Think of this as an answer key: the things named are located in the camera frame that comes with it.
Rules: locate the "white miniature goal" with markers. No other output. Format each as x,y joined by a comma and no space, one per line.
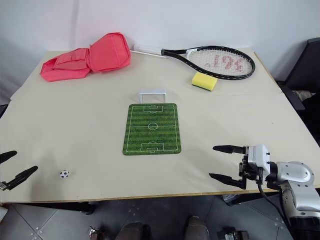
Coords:
152,93

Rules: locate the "dark rounded shape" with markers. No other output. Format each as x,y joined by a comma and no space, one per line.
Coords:
133,232
196,228

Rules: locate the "green soccer field mat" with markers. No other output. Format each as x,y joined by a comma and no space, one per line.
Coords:
151,128

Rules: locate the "black table leg frame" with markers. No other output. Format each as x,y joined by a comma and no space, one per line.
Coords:
62,207
241,200

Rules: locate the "yellow sponge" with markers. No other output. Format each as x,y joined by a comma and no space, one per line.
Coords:
203,80

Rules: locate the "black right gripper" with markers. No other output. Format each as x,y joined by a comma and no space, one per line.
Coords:
250,171

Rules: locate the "small metal black device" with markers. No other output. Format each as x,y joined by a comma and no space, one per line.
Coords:
96,233
235,233

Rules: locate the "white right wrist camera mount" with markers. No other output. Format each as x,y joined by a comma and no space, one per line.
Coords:
258,155

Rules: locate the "pink fabric bag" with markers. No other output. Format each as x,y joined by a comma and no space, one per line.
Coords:
100,56

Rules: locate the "beige cloth on chair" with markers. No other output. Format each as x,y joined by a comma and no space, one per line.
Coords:
303,95

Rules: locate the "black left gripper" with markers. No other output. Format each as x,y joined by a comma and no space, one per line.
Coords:
2,185

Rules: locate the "black chair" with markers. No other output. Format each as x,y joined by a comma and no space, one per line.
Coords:
303,82

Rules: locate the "small soccer ball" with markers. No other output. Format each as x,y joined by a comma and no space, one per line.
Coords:
64,174

